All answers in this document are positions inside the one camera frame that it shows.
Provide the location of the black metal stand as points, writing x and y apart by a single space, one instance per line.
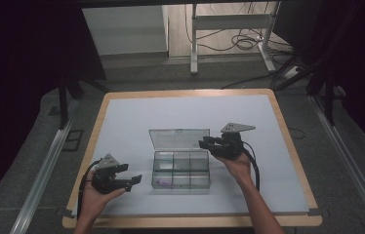
329 97
62 104

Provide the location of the small purple piece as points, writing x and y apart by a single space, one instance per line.
163 183

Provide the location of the aluminium floor rail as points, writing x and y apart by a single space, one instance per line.
44 169
349 162

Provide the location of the white board panel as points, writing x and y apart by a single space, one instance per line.
125 29

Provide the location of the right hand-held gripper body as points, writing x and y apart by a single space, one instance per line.
229 146

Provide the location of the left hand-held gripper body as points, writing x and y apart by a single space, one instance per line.
105 180

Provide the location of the person's right hand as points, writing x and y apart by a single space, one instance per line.
237 167

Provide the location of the wooden table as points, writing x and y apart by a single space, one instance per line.
187 92

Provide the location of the person's left hand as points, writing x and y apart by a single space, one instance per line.
92 204

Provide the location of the transparent grey compartment box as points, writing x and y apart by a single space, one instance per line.
181 169

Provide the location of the white metal desk frame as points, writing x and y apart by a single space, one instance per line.
229 21

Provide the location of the white power strip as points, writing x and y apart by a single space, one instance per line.
292 72

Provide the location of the white table mat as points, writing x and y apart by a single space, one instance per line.
177 110

